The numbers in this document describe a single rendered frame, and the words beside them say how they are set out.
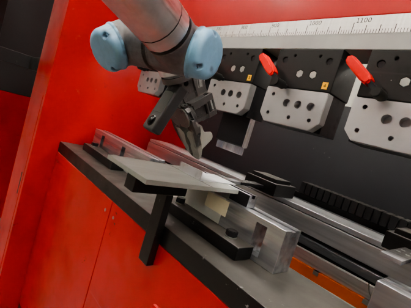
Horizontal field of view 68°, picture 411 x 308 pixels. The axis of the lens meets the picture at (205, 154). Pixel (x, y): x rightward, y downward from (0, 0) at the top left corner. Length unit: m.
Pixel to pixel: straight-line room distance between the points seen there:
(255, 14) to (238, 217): 0.50
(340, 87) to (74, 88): 1.12
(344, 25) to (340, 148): 0.60
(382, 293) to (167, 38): 0.50
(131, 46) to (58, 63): 0.95
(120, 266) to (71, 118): 0.79
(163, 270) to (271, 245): 0.25
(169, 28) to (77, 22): 1.08
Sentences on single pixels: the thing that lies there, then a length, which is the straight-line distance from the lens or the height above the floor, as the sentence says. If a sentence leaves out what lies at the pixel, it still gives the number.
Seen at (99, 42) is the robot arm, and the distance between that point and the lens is 0.55.
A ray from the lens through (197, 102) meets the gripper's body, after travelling 0.67.
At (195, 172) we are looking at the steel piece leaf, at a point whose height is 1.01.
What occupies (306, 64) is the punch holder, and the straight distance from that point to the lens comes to 0.69.
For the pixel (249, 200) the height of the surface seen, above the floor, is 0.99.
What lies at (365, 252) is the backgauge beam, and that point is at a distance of 0.86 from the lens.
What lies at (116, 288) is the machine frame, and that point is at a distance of 0.93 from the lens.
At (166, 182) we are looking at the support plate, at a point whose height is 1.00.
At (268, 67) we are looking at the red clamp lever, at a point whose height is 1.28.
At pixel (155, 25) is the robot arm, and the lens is 0.41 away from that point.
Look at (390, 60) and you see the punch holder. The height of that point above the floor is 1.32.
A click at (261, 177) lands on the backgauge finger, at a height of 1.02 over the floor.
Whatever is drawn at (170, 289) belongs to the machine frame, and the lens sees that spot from 0.73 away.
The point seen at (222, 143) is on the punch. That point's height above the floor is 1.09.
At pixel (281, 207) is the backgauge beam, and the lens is 0.96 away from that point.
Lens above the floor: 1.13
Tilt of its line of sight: 5 degrees down
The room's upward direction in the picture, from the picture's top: 17 degrees clockwise
